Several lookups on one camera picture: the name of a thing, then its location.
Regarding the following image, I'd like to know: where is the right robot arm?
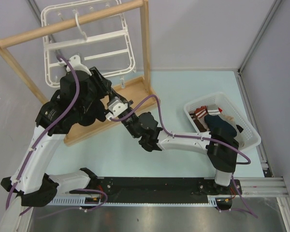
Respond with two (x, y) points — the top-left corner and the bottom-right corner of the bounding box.
(106, 92), (239, 194)

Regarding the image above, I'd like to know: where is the white plastic basket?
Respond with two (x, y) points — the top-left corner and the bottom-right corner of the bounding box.
(183, 92), (261, 153)

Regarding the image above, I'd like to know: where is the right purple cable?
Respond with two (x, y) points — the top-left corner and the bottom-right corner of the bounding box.
(110, 94), (259, 219)

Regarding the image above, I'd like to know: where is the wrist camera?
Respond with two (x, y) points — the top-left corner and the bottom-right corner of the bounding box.
(58, 55), (91, 76)
(106, 97), (128, 121)

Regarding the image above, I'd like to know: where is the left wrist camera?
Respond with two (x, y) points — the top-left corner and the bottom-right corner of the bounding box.
(58, 55), (91, 76)

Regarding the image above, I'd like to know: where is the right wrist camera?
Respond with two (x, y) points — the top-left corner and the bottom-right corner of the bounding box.
(106, 97), (128, 121)

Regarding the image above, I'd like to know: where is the red white striped sock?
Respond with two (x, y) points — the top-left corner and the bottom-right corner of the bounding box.
(189, 104), (222, 132)

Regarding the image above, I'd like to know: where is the dark blue sock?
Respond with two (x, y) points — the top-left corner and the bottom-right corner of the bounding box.
(204, 115), (237, 137)

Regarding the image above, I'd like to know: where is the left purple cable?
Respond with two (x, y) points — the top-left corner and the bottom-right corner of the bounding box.
(4, 55), (81, 211)

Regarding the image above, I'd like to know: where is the black sock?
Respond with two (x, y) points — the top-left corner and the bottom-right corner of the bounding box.
(78, 99), (106, 127)

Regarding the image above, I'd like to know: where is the wooden hanging rack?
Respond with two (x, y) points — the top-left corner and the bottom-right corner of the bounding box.
(0, 0), (161, 147)

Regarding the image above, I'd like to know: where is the purple cable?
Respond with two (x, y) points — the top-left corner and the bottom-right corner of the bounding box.
(4, 55), (81, 211)
(110, 94), (259, 219)

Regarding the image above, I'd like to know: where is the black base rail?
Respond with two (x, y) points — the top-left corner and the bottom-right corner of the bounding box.
(50, 177), (288, 209)

